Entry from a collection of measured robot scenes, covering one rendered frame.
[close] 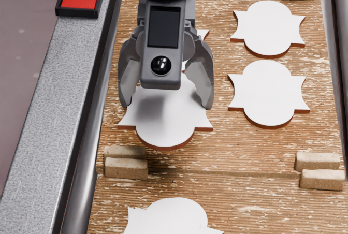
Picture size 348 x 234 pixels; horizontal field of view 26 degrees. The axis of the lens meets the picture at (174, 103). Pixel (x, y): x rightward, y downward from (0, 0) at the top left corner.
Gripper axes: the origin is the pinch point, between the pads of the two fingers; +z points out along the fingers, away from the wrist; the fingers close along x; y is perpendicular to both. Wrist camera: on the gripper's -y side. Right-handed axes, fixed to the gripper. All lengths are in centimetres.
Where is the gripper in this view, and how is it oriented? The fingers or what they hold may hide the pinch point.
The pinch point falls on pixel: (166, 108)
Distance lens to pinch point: 98.8
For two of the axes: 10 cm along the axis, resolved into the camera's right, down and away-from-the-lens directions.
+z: 0.0, 7.3, 6.8
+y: 0.4, -6.8, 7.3
